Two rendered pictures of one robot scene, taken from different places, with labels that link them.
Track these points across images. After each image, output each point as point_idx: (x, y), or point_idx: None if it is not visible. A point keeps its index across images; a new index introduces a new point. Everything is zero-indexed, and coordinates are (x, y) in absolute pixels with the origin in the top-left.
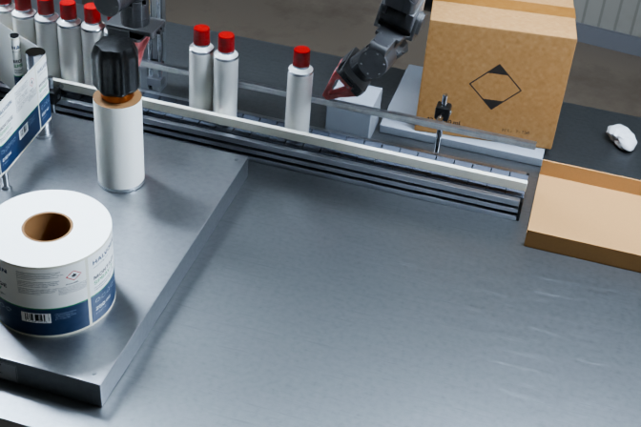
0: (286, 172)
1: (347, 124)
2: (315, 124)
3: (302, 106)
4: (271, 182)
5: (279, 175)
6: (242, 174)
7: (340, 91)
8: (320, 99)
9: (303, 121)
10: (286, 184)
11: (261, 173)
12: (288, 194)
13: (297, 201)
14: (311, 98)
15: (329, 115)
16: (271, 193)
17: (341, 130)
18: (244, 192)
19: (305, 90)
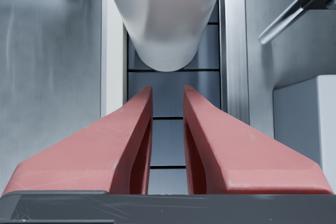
0: (98, 59)
1: (291, 145)
2: (308, 58)
3: (125, 24)
4: (53, 41)
5: (82, 47)
6: None
7: (186, 166)
8: (225, 71)
9: (138, 48)
10: (58, 72)
11: (76, 13)
12: (23, 87)
13: (7, 111)
14: (177, 39)
15: (295, 93)
16: (15, 54)
17: (282, 128)
18: (2, 2)
19: (118, 0)
